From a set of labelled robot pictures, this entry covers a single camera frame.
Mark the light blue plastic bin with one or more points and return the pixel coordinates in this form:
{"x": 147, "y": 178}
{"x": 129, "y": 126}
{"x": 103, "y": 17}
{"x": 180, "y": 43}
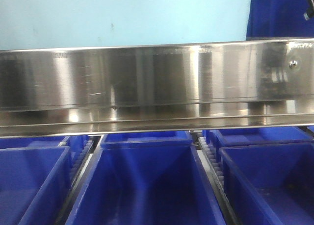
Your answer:
{"x": 38, "y": 24}

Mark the dark blue bin back middle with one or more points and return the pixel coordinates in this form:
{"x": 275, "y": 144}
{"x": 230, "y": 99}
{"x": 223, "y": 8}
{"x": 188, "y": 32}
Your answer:
{"x": 139, "y": 139}

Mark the dark blue bin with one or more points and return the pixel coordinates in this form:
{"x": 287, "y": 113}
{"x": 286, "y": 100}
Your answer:
{"x": 34, "y": 183}
{"x": 279, "y": 18}
{"x": 254, "y": 136}
{"x": 270, "y": 184}
{"x": 75, "y": 142}
{"x": 149, "y": 185}
{"x": 139, "y": 139}

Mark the dark blue bin lower middle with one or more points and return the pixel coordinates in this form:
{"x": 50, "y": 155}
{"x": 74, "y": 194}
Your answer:
{"x": 149, "y": 185}

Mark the dark blue bin back right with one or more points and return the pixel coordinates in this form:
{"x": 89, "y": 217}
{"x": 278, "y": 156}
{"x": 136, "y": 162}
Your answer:
{"x": 254, "y": 136}

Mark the white roller track strip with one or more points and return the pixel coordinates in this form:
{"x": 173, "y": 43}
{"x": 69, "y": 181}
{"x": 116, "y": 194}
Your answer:
{"x": 216, "y": 178}

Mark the left white roller track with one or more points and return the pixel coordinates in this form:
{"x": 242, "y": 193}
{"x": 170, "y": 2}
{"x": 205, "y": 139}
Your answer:
{"x": 80, "y": 161}

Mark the dark blue bin back left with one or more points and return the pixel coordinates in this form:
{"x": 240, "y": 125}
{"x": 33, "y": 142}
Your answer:
{"x": 75, "y": 142}

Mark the dark blue bin lower right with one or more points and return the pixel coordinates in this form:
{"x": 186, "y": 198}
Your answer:
{"x": 270, "y": 184}

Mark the dark blue bin lower left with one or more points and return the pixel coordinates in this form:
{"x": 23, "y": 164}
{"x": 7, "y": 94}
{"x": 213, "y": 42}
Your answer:
{"x": 34, "y": 183}

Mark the dark blue bin upper right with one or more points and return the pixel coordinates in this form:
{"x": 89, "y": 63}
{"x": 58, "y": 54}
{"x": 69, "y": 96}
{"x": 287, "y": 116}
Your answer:
{"x": 279, "y": 18}

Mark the stainless steel shelf front rail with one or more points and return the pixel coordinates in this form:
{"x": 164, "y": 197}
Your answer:
{"x": 95, "y": 90}

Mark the round head rail screw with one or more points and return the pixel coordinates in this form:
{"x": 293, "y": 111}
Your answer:
{"x": 293, "y": 64}

